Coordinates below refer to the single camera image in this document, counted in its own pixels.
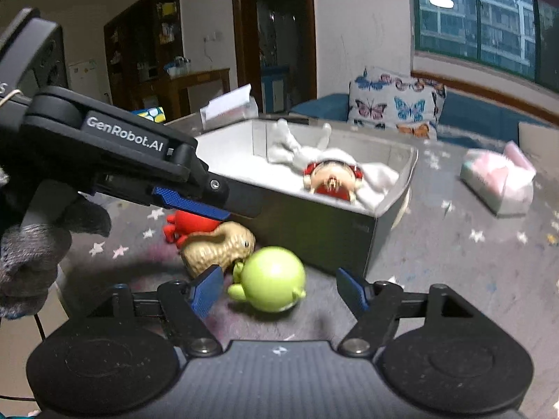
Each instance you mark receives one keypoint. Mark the white open-lid box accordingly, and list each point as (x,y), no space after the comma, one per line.
(229,107)

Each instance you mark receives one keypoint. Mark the green round toy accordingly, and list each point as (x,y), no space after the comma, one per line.
(270,279)

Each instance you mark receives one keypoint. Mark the wall socket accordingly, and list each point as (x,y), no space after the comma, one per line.
(212,37)

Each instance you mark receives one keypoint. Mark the wooden door frame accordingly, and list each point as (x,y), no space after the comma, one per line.
(244,30)

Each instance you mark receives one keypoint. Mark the blue box with yellow dots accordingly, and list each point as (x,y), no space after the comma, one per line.
(150,114)

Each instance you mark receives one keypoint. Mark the white plush toy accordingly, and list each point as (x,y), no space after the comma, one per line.
(288,148)

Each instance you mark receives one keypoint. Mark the tan peanut toy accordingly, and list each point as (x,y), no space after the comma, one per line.
(214,248)

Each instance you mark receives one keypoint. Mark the blue sofa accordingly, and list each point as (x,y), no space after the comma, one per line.
(480,109)

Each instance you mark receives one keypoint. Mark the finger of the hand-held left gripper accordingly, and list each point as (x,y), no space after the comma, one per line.
(192,203)

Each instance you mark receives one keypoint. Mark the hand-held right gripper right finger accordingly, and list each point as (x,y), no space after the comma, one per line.
(351,290)

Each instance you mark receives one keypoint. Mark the window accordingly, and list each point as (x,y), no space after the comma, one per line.
(480,17)

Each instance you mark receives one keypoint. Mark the red round toy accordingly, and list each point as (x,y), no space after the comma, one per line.
(192,227)

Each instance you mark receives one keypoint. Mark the wooden side table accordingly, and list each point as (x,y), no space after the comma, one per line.
(201,79)

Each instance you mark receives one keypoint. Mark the doll figure in red dress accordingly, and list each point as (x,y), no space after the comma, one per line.
(332,179)

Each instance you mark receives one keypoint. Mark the butterfly print pillow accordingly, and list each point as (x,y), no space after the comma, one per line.
(393,104)

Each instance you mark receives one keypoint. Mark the soft tissue pack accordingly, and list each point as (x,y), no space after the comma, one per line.
(498,179)

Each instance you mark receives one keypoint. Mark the grey star-print tablecloth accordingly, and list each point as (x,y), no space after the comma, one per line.
(458,270)

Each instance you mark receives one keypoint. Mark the dark wooden bookshelf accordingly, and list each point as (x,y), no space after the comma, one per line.
(131,43)

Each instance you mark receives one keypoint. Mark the white cabinet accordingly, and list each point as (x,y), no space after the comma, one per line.
(83,76)

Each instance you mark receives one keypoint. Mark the cluster of small bottles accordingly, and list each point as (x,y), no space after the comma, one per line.
(179,67)

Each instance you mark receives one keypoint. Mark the person's left hand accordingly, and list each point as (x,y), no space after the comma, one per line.
(30,262)

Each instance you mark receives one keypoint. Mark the grey cardboard box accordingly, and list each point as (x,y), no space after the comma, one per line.
(305,227)

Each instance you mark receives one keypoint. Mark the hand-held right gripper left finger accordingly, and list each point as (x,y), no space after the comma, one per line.
(207,292)

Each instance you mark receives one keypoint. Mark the grey cushion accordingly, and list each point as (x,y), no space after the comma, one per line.
(539,137)

